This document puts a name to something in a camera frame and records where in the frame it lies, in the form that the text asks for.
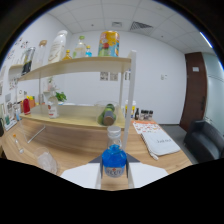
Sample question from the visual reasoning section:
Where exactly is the blue liquid glass bottle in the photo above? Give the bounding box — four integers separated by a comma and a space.
101, 125, 128, 179

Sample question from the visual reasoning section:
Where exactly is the orange-cap small clear bottle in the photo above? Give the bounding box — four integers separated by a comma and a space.
12, 133, 25, 155

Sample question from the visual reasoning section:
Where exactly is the white milk bottle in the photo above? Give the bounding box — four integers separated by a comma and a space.
47, 29, 69, 64

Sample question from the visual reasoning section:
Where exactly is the glass cup with ice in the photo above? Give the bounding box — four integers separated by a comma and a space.
33, 146, 59, 175

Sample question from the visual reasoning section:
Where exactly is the white pouch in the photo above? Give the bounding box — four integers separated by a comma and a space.
141, 129, 182, 157

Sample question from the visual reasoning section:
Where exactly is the orange printed book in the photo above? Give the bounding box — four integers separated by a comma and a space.
132, 119, 161, 135

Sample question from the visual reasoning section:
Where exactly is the dark wooden muddler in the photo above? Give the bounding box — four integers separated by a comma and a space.
102, 110, 116, 127

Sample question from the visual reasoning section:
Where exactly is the yellow white condiment bottle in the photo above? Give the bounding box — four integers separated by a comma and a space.
124, 99, 137, 119

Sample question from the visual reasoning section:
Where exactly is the black chair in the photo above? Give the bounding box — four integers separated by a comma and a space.
183, 119, 224, 164

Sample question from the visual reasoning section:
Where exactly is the glass jar of limes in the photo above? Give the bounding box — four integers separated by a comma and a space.
96, 100, 120, 127

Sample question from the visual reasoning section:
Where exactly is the clear bottle red label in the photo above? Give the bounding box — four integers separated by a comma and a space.
46, 96, 60, 119

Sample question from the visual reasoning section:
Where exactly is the green potted plant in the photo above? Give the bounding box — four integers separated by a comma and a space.
54, 91, 68, 103

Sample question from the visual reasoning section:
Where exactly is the orange basket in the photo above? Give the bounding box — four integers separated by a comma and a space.
20, 95, 37, 109

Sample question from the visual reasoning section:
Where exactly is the red liquid glass bottle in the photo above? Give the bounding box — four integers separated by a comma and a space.
22, 98, 32, 116

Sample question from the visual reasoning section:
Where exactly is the white tray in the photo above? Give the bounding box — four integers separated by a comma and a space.
1, 118, 18, 132

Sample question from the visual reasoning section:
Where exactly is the brown door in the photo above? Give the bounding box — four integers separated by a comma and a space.
179, 52, 208, 133

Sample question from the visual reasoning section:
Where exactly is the two-tier wooden shelf rack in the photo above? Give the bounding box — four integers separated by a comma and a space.
14, 49, 138, 151

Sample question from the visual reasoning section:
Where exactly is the yellow-cap small bottle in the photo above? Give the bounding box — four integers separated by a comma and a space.
62, 49, 73, 61

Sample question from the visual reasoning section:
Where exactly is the light blue small bottle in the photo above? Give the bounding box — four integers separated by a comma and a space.
85, 45, 93, 58

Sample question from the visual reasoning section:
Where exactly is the green-cap clear bottle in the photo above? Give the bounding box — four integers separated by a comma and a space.
72, 35, 88, 59

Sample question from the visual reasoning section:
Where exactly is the black silver snack bag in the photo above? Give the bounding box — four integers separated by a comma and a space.
21, 46, 36, 77

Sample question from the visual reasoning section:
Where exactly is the blue header wall poster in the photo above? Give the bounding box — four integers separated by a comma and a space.
99, 71, 110, 82

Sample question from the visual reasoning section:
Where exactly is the wooden wall shelf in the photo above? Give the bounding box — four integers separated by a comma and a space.
8, 63, 24, 81

